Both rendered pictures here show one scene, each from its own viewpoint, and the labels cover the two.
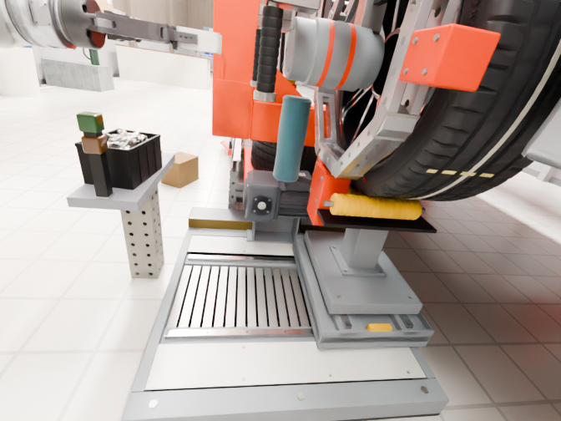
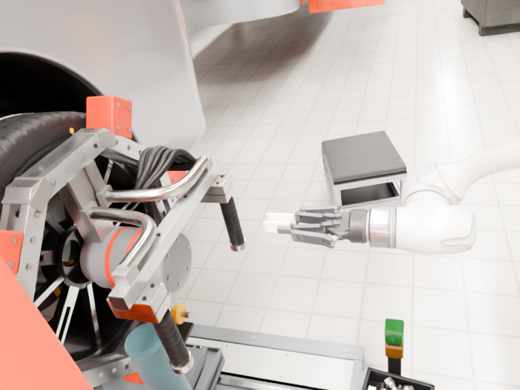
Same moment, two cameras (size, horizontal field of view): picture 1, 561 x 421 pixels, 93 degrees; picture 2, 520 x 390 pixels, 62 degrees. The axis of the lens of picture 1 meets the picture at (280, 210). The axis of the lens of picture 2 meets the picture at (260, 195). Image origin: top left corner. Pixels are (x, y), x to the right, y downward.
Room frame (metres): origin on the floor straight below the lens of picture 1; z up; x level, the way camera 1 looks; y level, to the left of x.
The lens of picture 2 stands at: (1.21, 0.61, 1.45)
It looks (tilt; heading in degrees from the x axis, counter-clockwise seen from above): 34 degrees down; 214
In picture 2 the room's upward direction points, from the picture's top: 12 degrees counter-clockwise
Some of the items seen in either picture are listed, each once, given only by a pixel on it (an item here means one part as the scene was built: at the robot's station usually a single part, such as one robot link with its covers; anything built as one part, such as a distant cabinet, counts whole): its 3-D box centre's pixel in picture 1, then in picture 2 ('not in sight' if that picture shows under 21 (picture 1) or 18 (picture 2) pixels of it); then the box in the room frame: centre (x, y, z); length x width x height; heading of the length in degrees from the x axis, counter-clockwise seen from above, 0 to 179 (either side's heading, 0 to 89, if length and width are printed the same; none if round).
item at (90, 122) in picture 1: (91, 122); (394, 331); (0.60, 0.46, 0.64); 0.04 x 0.04 x 0.04; 11
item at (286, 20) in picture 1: (274, 18); (138, 299); (0.90, 0.10, 0.93); 0.09 x 0.05 x 0.05; 101
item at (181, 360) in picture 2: (260, 58); (171, 338); (0.89, 0.13, 0.83); 0.04 x 0.04 x 0.16
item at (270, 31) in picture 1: (269, 54); (232, 221); (0.56, 0.06, 0.83); 0.04 x 0.04 x 0.16
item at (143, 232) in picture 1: (143, 227); not in sight; (0.83, 0.50, 0.21); 0.10 x 0.10 x 0.42; 11
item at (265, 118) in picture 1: (310, 103); not in sight; (1.27, -0.06, 0.69); 0.52 x 0.17 x 0.35; 101
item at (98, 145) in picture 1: (94, 144); (394, 345); (0.60, 0.46, 0.59); 0.04 x 0.04 x 0.04; 11
